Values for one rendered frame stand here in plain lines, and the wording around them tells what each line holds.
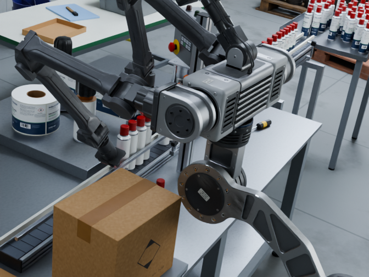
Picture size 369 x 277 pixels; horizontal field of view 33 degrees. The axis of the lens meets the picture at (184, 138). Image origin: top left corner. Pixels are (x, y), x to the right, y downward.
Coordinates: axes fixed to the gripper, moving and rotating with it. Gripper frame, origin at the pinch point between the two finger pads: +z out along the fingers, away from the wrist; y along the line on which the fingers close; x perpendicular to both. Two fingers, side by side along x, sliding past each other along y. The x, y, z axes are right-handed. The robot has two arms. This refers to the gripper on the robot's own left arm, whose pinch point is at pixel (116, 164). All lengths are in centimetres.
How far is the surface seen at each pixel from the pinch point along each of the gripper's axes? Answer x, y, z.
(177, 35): -53, -2, -14
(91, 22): -122, 131, 111
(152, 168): -9.5, -5.8, 16.9
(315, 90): -147, -19, 152
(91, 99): -21.3, 24.9, -0.5
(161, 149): -20.8, -2.6, 22.7
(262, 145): -51, -33, 52
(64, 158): 4.5, 23.5, 3.4
